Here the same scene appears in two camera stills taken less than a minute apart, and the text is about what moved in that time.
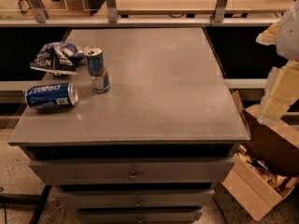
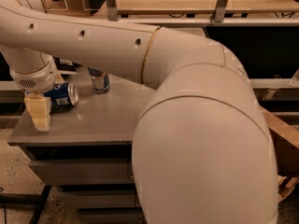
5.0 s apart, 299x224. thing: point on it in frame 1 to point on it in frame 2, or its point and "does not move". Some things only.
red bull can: (99, 77) does not move
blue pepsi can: (51, 96) does not move
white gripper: (289, 35) to (35, 80)
